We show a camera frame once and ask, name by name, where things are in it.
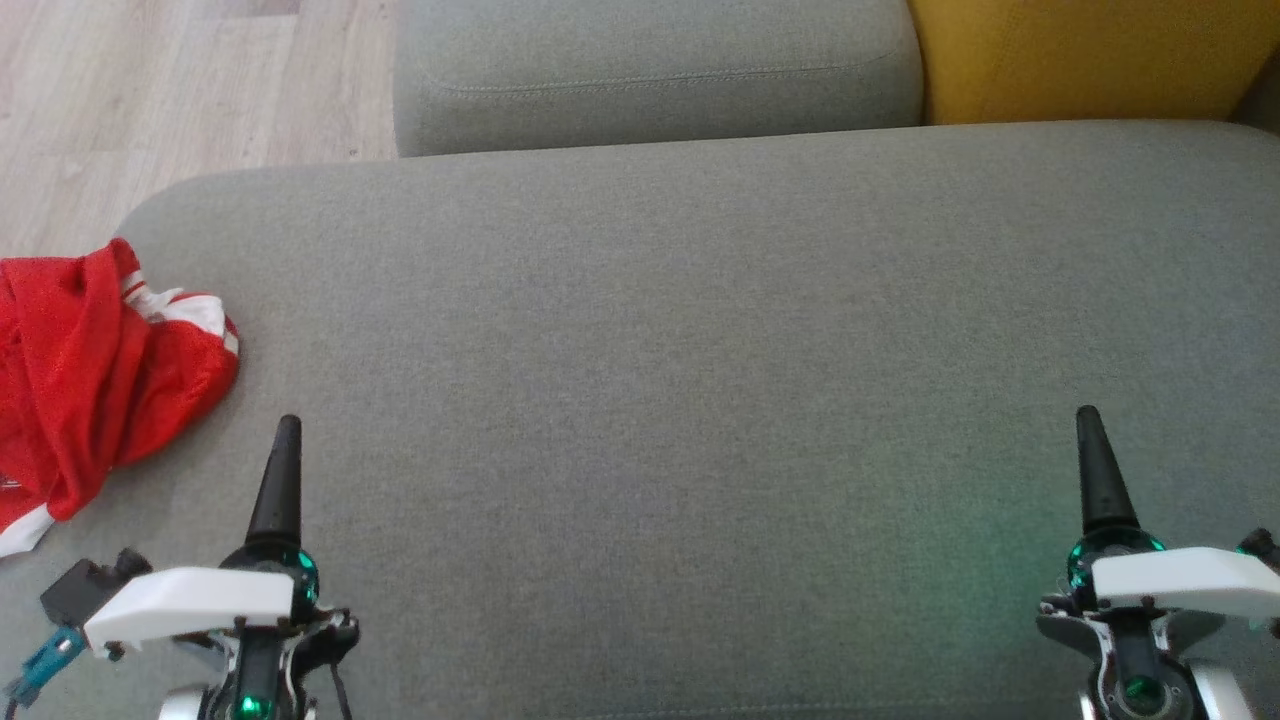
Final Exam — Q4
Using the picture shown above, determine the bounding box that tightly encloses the grey sofa seat cushion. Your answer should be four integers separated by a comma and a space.
393, 0, 923, 158
0, 120, 1280, 720

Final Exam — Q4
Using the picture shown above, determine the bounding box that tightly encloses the yellow sofa backrest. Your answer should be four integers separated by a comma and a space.
908, 0, 1280, 127

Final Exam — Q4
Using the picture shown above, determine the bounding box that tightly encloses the left cable with blue connector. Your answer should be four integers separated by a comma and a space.
0, 624, 88, 713

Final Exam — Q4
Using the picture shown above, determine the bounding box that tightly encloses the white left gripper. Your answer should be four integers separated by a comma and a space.
84, 415, 323, 656

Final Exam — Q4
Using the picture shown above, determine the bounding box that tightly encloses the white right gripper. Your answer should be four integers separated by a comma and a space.
1063, 405, 1280, 629

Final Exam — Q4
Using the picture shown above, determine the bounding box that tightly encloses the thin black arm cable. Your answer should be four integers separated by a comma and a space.
322, 640, 355, 720

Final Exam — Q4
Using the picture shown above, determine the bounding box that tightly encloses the red jersey with striped trim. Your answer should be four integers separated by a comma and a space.
0, 238, 242, 526

